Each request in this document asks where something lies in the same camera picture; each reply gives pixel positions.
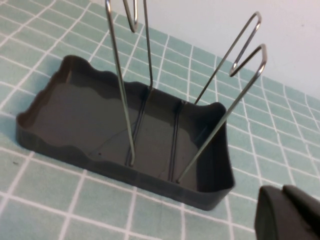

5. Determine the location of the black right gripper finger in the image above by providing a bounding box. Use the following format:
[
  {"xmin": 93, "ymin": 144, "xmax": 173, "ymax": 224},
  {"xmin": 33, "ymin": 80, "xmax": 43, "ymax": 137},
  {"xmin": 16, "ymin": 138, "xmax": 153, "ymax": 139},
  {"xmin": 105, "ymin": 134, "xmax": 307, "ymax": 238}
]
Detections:
[{"xmin": 254, "ymin": 184, "xmax": 320, "ymax": 240}]

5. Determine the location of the green checked tablecloth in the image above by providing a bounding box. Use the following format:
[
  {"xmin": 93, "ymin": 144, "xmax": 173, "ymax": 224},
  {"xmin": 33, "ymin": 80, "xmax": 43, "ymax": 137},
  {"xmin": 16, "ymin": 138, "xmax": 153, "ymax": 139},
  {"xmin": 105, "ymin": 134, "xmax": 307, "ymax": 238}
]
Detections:
[{"xmin": 0, "ymin": 0, "xmax": 320, "ymax": 240}]

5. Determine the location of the dark grey wire lid rack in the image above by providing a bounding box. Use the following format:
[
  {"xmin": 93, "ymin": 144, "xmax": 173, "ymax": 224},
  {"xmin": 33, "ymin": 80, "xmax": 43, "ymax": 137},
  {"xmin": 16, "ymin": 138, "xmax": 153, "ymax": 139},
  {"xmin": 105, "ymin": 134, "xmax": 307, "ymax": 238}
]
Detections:
[{"xmin": 16, "ymin": 0, "xmax": 268, "ymax": 212}]

